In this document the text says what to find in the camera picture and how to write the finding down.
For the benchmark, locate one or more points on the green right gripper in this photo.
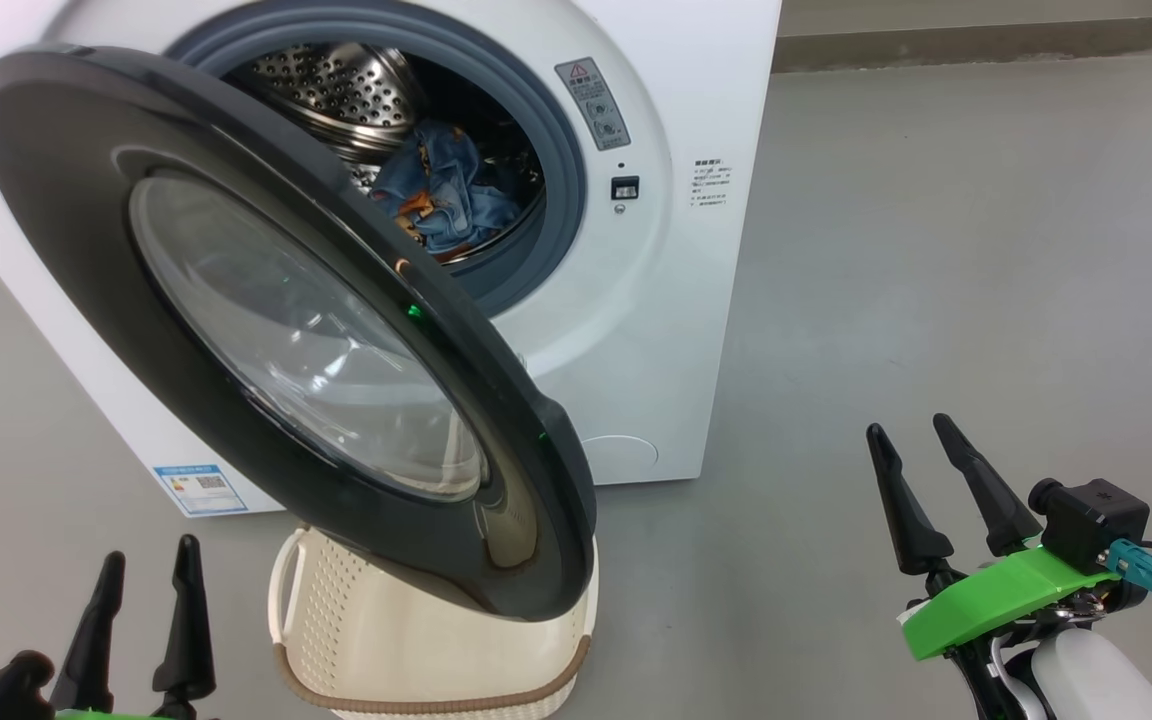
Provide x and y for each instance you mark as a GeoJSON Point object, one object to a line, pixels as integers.
{"type": "Point", "coordinates": [996, 595]}

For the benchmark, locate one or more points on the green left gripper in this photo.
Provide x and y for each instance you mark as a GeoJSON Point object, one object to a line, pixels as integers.
{"type": "Point", "coordinates": [101, 715]}

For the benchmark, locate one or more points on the black round glass washer door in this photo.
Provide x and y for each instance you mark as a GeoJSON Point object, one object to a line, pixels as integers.
{"type": "Point", "coordinates": [66, 200]}

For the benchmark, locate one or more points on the blue garment with orange print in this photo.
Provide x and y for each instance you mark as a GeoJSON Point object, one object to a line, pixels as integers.
{"type": "Point", "coordinates": [431, 165]}
{"type": "Point", "coordinates": [481, 215]}

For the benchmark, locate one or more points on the white front-load washing machine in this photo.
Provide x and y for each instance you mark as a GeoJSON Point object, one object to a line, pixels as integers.
{"type": "Point", "coordinates": [656, 350]}

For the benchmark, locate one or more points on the black door latch slot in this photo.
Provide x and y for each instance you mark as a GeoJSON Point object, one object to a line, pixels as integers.
{"type": "Point", "coordinates": [625, 188]}

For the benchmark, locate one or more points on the perforated steel washer drum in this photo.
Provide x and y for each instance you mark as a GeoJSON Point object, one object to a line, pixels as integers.
{"type": "Point", "coordinates": [336, 90]}

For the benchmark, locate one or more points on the cream perforated laundry basket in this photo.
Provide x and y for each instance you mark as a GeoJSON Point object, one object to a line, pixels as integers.
{"type": "Point", "coordinates": [386, 650]}

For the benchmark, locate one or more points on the round white filter cover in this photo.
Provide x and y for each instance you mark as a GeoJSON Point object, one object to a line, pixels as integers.
{"type": "Point", "coordinates": [626, 458]}

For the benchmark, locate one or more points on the small printed text label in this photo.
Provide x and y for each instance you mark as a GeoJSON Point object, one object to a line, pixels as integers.
{"type": "Point", "coordinates": [712, 182]}

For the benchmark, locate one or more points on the grey warning sticker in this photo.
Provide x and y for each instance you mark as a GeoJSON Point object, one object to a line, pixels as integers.
{"type": "Point", "coordinates": [593, 103]}

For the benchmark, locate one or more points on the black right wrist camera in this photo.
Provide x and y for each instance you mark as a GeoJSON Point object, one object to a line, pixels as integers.
{"type": "Point", "coordinates": [1091, 520]}

